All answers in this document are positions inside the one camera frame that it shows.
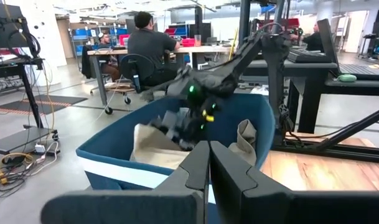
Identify black rig post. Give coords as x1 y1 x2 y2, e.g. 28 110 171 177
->
238 0 251 47
271 0 286 32

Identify shelf with blue bins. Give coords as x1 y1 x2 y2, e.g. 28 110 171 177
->
69 23 129 57

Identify green oval case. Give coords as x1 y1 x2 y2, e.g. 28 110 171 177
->
337 73 358 83

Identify black side table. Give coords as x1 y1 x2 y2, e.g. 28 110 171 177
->
245 58 379 135

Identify khaki pants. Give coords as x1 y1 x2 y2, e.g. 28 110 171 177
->
129 119 258 171

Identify red storage bin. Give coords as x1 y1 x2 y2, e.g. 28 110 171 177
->
256 17 301 32

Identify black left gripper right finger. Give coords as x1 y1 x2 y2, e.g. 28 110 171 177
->
210 141 379 224

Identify yellow gripper tag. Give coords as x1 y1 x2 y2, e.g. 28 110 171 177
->
201 110 215 123

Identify black jacket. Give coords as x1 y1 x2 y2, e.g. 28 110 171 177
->
81 45 99 79

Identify long yellow white pole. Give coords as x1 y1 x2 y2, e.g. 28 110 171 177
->
228 27 240 62

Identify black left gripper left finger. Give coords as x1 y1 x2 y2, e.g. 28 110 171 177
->
40 141 210 224

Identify black aluminium table frame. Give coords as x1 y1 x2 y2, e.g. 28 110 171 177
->
271 104 379 165

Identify blue fabric bin white stripe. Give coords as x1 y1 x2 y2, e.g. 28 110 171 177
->
76 93 276 224

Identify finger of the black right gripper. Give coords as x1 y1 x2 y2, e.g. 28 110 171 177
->
176 124 207 152
150 108 180 141

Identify person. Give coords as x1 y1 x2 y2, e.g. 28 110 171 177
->
126 11 182 88
97 32 121 82
302 21 326 53

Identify black laptop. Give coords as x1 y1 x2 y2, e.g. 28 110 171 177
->
286 18 342 65

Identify floor cable bundle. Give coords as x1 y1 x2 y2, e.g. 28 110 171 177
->
0 141 60 203

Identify black monitor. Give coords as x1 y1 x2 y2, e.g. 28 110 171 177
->
189 22 213 44

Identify black floor mat orange stripes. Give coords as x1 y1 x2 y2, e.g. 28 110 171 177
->
0 94 88 116

